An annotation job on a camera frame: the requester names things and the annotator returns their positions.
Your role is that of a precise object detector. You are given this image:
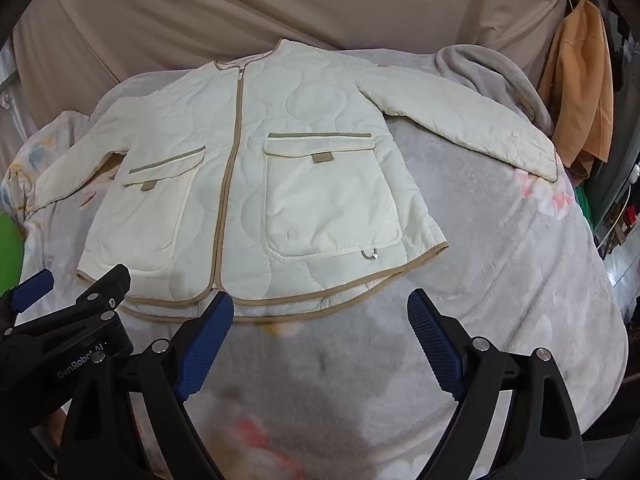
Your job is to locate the silver satin cloth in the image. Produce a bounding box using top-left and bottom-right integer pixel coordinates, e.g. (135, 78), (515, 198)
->
(0, 35), (21, 116)

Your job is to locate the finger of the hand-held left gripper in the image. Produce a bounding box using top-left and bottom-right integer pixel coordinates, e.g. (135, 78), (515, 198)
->
(0, 268), (56, 337)
(60, 263), (132, 335)

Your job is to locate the orange hanging garment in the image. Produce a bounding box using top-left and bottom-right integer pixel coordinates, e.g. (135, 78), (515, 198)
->
(537, 0), (615, 186)

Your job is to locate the white cable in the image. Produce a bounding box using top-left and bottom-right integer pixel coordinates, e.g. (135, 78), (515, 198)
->
(597, 162), (640, 251)

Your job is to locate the white quilted jacket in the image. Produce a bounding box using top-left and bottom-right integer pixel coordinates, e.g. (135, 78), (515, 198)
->
(31, 37), (561, 323)

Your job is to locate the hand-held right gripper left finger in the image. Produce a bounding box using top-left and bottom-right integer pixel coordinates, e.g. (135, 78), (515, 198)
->
(60, 292), (235, 480)

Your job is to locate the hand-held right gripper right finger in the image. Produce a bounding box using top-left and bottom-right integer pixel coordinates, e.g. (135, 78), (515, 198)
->
(406, 289), (589, 480)

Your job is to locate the beige curtain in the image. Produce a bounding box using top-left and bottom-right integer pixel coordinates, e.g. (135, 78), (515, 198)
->
(10, 0), (576, 126)

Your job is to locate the grey floral blanket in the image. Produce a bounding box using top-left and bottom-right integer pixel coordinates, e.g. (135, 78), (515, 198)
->
(0, 45), (631, 480)

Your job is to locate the green pillow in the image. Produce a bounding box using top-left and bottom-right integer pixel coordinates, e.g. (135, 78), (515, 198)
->
(0, 212), (26, 286)

